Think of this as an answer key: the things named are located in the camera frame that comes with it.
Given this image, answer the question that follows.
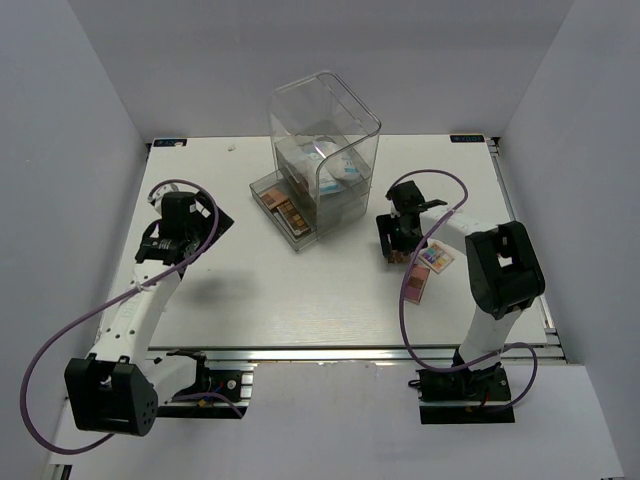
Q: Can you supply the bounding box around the nine pan pink palette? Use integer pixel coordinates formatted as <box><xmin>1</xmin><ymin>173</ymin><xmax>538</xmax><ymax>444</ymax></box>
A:
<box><xmin>387</xmin><ymin>250</ymin><xmax>411</xmax><ymax>265</ymax></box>

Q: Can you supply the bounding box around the colourful eyeshadow palette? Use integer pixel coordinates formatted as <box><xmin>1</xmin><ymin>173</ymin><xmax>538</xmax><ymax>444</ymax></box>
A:
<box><xmin>418</xmin><ymin>241</ymin><xmax>455</xmax><ymax>274</ymax></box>

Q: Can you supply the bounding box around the pink blush palette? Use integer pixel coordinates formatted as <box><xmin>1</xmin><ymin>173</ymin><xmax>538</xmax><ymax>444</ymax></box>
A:
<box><xmin>403</xmin><ymin>263</ymin><xmax>431</xmax><ymax>305</ymax></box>

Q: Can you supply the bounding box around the cotton pad pack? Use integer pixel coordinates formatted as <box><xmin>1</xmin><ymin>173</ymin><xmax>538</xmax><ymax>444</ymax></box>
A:
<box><xmin>296</xmin><ymin>135</ymin><xmax>339</xmax><ymax>162</ymax></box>
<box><xmin>318</xmin><ymin>153</ymin><xmax>360</xmax><ymax>195</ymax></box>

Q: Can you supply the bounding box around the square brown eyeshadow palette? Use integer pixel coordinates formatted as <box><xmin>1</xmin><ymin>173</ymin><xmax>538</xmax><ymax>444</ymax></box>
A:
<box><xmin>260</xmin><ymin>187</ymin><xmax>289</xmax><ymax>210</ymax></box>

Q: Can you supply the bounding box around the long brown eyeshadow palette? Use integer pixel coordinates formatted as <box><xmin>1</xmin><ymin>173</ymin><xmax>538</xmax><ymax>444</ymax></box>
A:
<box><xmin>276</xmin><ymin>200</ymin><xmax>310</xmax><ymax>238</ymax></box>

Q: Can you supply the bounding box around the clear acrylic makeup organizer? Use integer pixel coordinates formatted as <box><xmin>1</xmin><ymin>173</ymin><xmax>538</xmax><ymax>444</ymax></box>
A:
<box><xmin>250</xmin><ymin>70</ymin><xmax>382</xmax><ymax>251</ymax></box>

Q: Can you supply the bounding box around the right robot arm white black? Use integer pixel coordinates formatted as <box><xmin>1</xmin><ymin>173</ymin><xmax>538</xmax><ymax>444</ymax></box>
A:
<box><xmin>376</xmin><ymin>181</ymin><xmax>545</xmax><ymax>399</ymax></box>

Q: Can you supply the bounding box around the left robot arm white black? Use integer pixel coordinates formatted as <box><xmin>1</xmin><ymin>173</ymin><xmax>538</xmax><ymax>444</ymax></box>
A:
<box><xmin>64</xmin><ymin>189</ymin><xmax>233</xmax><ymax>436</ymax></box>

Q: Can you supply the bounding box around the left blue table label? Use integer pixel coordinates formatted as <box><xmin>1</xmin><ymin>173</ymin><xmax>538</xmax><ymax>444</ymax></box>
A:
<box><xmin>152</xmin><ymin>138</ymin><xmax>187</xmax><ymax>148</ymax></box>

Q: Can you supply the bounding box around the blue table label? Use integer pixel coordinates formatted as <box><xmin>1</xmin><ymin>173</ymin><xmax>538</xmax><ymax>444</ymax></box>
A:
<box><xmin>152</xmin><ymin>138</ymin><xmax>187</xmax><ymax>148</ymax></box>
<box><xmin>449</xmin><ymin>134</ymin><xmax>486</xmax><ymax>143</ymax></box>

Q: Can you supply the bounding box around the right blue table label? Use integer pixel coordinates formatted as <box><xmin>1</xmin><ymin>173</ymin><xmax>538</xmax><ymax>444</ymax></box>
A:
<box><xmin>449</xmin><ymin>134</ymin><xmax>486</xmax><ymax>143</ymax></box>

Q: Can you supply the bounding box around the aluminium right side rail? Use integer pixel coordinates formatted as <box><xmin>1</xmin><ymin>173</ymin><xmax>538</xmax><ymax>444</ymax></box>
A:
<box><xmin>486</xmin><ymin>137</ymin><xmax>562</xmax><ymax>348</ymax></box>

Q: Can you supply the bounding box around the aluminium rail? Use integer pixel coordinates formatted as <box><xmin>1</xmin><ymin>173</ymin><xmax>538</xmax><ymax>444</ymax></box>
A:
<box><xmin>146</xmin><ymin>345</ymin><xmax>566</xmax><ymax>363</ymax></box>
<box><xmin>486</xmin><ymin>137</ymin><xmax>562</xmax><ymax>348</ymax></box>

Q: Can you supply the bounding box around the aluminium front rail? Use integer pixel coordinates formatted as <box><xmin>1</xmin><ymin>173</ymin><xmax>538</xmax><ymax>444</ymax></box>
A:
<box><xmin>146</xmin><ymin>345</ymin><xmax>566</xmax><ymax>363</ymax></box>

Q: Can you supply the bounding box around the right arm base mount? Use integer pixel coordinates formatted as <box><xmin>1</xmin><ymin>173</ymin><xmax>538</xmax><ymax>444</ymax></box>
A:
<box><xmin>408</xmin><ymin>365</ymin><xmax>515</xmax><ymax>425</ymax></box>

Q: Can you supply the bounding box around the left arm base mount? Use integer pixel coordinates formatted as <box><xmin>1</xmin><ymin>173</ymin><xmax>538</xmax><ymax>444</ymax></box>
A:
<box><xmin>157</xmin><ymin>349</ymin><xmax>249</xmax><ymax>420</ymax></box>

